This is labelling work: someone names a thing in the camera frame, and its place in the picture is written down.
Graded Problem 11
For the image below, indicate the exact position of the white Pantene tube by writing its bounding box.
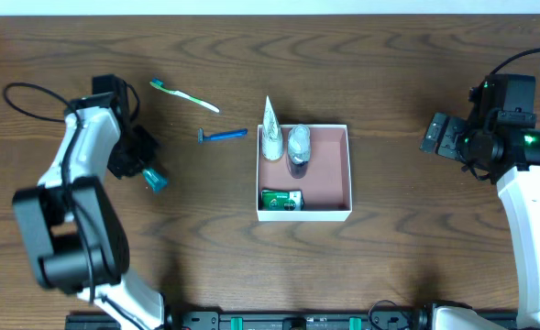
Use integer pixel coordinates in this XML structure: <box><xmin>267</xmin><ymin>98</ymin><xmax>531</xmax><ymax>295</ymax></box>
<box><xmin>261</xmin><ymin>96</ymin><xmax>283</xmax><ymax>161</ymax></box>

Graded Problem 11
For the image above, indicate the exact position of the white box pink interior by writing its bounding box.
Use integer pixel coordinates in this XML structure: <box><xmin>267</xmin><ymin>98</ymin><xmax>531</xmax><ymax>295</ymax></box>
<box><xmin>255</xmin><ymin>124</ymin><xmax>353</xmax><ymax>222</ymax></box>

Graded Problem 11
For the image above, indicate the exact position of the blue disposable razor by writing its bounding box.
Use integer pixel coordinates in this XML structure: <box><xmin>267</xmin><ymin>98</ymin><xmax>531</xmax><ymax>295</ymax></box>
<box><xmin>197</xmin><ymin>128</ymin><xmax>248</xmax><ymax>144</ymax></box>

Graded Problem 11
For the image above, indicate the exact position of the green soap bar pack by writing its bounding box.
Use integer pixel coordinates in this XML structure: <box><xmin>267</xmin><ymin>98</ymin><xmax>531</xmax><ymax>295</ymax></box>
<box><xmin>261</xmin><ymin>190</ymin><xmax>303</xmax><ymax>211</ymax></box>

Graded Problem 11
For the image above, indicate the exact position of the clear soap pump bottle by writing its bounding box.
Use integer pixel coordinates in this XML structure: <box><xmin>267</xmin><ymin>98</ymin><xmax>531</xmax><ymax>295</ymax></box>
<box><xmin>287</xmin><ymin>125</ymin><xmax>312</xmax><ymax>179</ymax></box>

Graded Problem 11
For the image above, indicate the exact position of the green white toothbrush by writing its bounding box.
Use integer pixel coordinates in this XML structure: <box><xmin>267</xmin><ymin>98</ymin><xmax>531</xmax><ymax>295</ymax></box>
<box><xmin>149</xmin><ymin>78</ymin><xmax>220</xmax><ymax>114</ymax></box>

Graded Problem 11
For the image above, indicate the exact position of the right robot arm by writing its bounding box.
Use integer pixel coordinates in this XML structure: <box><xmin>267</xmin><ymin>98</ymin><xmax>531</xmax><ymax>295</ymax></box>
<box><xmin>420</xmin><ymin>73</ymin><xmax>540</xmax><ymax>329</ymax></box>

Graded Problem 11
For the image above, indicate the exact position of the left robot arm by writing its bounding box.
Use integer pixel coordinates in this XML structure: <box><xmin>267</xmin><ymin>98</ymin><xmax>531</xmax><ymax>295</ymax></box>
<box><xmin>12</xmin><ymin>74</ymin><xmax>171</xmax><ymax>329</ymax></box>

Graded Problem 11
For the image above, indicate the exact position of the Colgate toothpaste tube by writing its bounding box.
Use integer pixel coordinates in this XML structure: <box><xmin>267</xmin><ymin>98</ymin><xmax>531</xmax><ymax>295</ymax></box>
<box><xmin>142</xmin><ymin>168</ymin><xmax>168</xmax><ymax>193</ymax></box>

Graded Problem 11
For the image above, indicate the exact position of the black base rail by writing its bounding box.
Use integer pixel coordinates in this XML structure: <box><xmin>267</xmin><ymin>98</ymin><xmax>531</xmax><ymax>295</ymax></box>
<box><xmin>64</xmin><ymin>306</ymin><xmax>517</xmax><ymax>330</ymax></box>

